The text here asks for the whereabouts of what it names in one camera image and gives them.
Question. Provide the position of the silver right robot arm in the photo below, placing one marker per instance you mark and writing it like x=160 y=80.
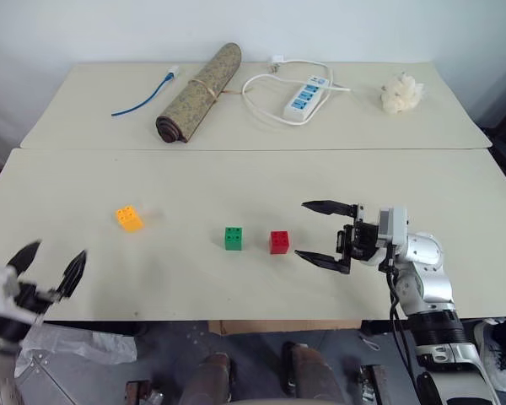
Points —
x=430 y=270

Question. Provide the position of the rolled brown patterned mat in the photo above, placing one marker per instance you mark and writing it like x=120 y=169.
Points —
x=200 y=95

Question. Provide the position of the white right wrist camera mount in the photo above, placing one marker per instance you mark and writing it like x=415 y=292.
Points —
x=393 y=225

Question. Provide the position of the white sneaker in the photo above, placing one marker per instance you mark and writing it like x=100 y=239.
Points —
x=491 y=352

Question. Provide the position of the dark rounded robot leg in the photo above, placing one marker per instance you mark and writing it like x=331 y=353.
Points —
x=310 y=373
x=206 y=379

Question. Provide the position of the clear plastic bag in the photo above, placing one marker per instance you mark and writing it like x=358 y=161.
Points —
x=71 y=343

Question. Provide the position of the yellow toy cube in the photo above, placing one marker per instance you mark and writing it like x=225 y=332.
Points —
x=129 y=218

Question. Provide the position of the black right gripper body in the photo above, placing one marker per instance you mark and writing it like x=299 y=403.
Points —
x=358 y=240

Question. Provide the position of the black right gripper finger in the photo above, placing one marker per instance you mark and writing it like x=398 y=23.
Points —
x=322 y=260
x=326 y=207

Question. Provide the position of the green toy cube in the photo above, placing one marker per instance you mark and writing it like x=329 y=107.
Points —
x=233 y=239

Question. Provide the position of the red toy cube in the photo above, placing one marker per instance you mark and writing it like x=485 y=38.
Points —
x=279 y=242

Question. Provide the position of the brown cardboard sheet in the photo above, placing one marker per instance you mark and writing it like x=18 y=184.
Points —
x=284 y=325

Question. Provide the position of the white crumpled tissue clump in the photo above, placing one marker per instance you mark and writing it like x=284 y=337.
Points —
x=401 y=93

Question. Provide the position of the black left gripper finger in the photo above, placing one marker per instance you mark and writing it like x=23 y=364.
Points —
x=24 y=255
x=72 y=272

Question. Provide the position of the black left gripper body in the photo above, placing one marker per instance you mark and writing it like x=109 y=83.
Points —
x=29 y=297

